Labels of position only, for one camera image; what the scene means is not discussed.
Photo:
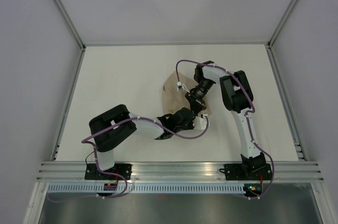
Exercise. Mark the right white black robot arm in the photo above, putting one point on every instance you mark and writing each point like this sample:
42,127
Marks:
237,98

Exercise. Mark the right aluminium side rail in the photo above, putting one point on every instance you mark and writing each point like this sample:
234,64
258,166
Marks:
286,104

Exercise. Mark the white slotted cable duct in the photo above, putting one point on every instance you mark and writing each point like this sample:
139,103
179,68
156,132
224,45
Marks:
167,188

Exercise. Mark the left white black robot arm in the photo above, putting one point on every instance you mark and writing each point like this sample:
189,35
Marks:
112,127

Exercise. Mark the left aluminium side rail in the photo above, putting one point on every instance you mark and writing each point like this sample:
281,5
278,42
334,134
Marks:
67,104

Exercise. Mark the left aluminium frame post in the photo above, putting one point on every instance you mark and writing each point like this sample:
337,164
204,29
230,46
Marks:
69,23

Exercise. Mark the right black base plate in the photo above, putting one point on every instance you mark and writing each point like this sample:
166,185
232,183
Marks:
241,172

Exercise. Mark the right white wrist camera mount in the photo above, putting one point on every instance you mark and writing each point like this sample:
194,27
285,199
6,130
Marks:
180,87

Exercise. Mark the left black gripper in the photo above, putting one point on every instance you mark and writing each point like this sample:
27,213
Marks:
191,124

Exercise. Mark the beige cloth napkin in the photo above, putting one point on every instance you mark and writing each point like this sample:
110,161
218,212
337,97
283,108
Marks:
173,100

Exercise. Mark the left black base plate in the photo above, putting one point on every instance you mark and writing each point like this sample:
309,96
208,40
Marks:
118,172

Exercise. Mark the aluminium front mounting rail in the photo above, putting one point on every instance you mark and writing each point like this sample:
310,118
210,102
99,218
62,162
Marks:
285,172

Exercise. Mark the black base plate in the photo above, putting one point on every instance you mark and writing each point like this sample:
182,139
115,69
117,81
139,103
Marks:
241,172
118,172

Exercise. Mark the aluminium side rail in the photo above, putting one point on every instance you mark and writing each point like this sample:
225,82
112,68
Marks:
67,104
286,104

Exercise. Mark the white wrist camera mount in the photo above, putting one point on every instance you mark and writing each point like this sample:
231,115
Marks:
201,122
180,87

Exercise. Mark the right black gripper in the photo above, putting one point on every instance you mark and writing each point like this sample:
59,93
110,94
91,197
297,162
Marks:
196,104

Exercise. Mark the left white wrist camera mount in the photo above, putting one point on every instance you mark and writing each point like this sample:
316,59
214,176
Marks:
201,122

